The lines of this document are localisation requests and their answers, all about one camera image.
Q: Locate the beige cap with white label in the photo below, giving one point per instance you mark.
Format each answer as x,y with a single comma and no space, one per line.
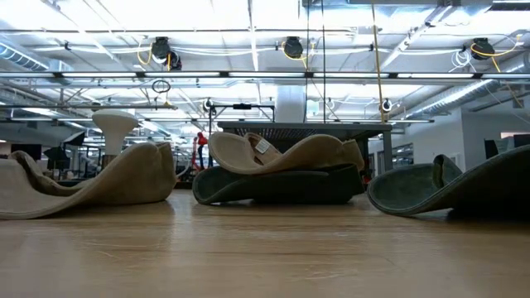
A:
306,155

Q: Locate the grey metal riser stand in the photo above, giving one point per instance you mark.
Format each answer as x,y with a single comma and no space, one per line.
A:
310,126

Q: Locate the white round column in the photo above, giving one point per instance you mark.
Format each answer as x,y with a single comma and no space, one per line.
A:
290,103

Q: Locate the red desk lamp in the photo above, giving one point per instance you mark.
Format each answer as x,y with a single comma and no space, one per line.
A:
201,138

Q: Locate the small black ceiling reel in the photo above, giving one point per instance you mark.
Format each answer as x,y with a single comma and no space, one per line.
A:
207,104
386,105

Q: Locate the glass partition window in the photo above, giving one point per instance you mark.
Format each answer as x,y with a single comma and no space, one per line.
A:
403,155

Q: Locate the white mushroom-shaped lamp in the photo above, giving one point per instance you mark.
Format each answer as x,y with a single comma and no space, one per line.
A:
115,124

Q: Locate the black studio softbox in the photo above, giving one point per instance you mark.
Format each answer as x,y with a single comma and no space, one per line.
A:
74,139
57,157

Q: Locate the black partition panel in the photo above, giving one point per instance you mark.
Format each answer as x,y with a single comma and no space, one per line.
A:
491,148

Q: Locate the black monitor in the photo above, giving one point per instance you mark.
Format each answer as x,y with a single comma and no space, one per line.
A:
522,140
25,152

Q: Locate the black background workstation frame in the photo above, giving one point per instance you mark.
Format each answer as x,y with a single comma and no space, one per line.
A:
242,106

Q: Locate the silver ventilation duct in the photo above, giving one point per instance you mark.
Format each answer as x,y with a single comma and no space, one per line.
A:
463,97
20,58

